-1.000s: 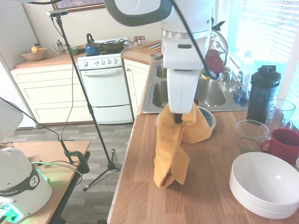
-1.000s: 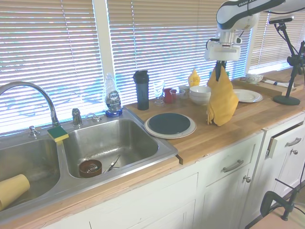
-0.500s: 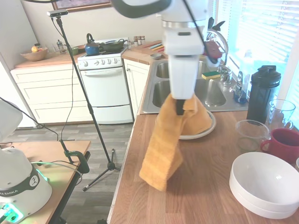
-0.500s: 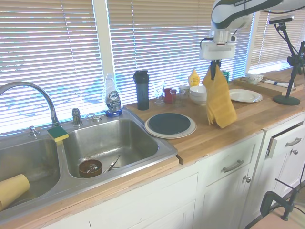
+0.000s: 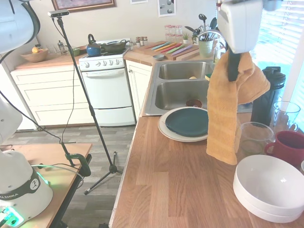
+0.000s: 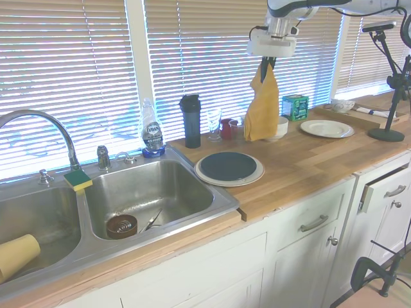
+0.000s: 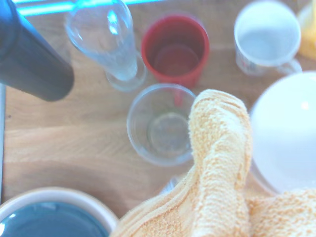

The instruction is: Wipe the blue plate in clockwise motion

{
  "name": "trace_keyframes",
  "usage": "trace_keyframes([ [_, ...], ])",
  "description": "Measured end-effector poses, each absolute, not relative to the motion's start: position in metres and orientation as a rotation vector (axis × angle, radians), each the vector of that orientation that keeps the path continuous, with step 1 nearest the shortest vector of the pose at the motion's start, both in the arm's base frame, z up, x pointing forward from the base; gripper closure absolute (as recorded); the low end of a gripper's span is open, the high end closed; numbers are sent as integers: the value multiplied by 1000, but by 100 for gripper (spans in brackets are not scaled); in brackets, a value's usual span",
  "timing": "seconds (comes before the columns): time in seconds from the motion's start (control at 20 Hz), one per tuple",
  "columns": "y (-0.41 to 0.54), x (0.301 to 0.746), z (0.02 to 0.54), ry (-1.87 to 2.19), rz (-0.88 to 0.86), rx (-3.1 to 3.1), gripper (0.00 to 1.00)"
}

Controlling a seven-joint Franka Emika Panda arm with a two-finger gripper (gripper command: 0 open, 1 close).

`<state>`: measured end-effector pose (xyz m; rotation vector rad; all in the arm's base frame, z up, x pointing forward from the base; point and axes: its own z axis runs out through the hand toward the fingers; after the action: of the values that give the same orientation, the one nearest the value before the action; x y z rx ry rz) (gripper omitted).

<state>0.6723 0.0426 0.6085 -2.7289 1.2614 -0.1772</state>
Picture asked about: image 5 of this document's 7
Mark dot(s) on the clear plastic cup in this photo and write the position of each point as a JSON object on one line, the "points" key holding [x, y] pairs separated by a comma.
{"points": [[256, 140]]}

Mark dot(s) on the glass French press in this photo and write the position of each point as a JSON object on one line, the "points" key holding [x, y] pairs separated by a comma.
{"points": [[62, 48]]}

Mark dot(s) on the brown bowl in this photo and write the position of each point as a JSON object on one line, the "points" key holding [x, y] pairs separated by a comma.
{"points": [[193, 102]]}

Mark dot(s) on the yellow cloth towel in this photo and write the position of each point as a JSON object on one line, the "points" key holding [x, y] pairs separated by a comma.
{"points": [[221, 118]]}

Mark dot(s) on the wooden fruit bowl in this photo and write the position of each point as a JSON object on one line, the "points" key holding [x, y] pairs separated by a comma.
{"points": [[34, 57]]}

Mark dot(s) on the wooden framed picture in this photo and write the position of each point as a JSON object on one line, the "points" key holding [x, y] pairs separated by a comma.
{"points": [[83, 4]]}

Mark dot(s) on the small pale ceramic cup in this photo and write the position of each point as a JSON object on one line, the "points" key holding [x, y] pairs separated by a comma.
{"points": [[302, 167]]}

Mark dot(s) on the white corner cabinet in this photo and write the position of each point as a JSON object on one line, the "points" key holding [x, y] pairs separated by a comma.
{"points": [[137, 90]]}

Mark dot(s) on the yellow liquid soap bottle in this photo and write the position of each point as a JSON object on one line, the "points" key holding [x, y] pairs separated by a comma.
{"points": [[216, 55]]}

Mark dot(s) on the black shaker bottle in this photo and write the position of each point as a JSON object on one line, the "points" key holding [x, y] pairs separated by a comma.
{"points": [[273, 95]]}

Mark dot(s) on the green utensil crock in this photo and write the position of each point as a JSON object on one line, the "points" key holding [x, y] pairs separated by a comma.
{"points": [[206, 48]]}

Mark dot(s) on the white wall paper sheet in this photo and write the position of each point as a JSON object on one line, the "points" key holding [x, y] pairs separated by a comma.
{"points": [[139, 1]]}

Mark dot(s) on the glass jar checkered lid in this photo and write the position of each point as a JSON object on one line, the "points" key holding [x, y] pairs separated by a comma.
{"points": [[167, 34], [179, 34], [172, 34]]}

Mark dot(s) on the white wall poster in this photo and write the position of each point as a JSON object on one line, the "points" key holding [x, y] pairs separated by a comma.
{"points": [[167, 8]]}

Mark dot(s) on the black frying pan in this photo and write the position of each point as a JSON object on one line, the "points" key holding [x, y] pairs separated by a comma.
{"points": [[114, 47]]}

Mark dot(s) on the large cream plate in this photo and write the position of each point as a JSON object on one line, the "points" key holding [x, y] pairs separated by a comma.
{"points": [[166, 132]]}

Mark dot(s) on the blue knife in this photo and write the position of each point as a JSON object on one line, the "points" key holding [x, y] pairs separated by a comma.
{"points": [[161, 45]]}

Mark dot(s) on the stainless double sink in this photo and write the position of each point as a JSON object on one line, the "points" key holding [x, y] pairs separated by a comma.
{"points": [[175, 95]]}

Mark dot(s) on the grey bar camera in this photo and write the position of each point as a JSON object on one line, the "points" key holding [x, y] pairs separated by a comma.
{"points": [[58, 13]]}

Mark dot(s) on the white ceramic bowl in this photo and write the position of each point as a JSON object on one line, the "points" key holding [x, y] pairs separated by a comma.
{"points": [[263, 180], [266, 215]]}

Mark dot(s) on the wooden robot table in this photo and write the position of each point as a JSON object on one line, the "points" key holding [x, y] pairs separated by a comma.
{"points": [[47, 154]]}

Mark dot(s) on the small potted plant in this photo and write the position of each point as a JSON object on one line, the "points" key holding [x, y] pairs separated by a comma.
{"points": [[186, 38]]}

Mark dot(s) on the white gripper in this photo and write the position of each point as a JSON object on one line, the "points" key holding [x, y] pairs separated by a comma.
{"points": [[240, 23]]}

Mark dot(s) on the dark blue plate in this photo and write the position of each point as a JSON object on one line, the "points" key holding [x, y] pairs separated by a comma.
{"points": [[185, 122]]}

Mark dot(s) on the small spice jar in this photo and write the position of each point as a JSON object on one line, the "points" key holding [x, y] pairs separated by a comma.
{"points": [[141, 41], [137, 41], [145, 41]]}

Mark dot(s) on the yellow red apple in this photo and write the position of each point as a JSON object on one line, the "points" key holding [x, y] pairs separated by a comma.
{"points": [[35, 50]]}

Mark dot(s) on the yellow knife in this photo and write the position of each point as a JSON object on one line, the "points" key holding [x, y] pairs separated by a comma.
{"points": [[165, 47]]}

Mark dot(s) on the black floor tripod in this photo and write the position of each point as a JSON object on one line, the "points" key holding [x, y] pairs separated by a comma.
{"points": [[91, 109]]}

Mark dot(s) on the small salt shaker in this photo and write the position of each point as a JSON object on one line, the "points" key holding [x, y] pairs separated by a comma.
{"points": [[131, 45]]}

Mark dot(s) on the white oven stove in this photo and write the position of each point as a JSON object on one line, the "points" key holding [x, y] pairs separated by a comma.
{"points": [[104, 95]]}

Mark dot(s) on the small grey bowl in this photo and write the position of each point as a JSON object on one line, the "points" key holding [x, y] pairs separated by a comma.
{"points": [[158, 57]]}

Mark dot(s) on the black spatula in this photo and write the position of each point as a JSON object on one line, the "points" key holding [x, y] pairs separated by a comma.
{"points": [[213, 22]]}

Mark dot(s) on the green knife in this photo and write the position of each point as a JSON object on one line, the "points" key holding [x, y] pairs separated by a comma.
{"points": [[180, 50]]}

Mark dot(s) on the white drawer cabinet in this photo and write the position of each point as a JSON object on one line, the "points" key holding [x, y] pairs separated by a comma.
{"points": [[47, 95]]}

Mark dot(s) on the red mug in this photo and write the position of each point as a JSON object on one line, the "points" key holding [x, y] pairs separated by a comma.
{"points": [[289, 149]]}

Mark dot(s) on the tall clear drinking glass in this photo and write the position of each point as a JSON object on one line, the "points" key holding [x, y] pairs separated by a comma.
{"points": [[285, 114]]}

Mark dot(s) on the wooden cutting board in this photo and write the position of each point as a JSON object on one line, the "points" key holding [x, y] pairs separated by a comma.
{"points": [[145, 50]]}

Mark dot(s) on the blue kettle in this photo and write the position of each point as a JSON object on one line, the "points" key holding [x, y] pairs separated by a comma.
{"points": [[93, 50]]}

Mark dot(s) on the dark metal clamp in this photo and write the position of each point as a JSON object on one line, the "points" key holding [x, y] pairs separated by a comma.
{"points": [[83, 164]]}

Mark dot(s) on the white window blind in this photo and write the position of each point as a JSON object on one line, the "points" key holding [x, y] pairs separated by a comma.
{"points": [[280, 35]]}

